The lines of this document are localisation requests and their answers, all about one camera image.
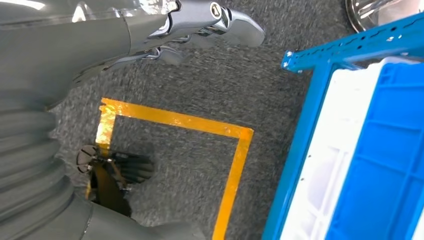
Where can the white plastic bin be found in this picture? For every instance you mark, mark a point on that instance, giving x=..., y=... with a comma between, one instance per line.
x=331, y=159

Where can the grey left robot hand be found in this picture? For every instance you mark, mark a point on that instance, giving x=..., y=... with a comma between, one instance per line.
x=66, y=49

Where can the blue plastic bin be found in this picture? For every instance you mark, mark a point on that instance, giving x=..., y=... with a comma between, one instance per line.
x=391, y=149

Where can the chrome round base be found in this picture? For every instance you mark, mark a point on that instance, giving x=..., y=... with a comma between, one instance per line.
x=361, y=16

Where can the blue metal shelf rack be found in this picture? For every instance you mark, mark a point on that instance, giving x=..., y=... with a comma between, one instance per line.
x=348, y=44

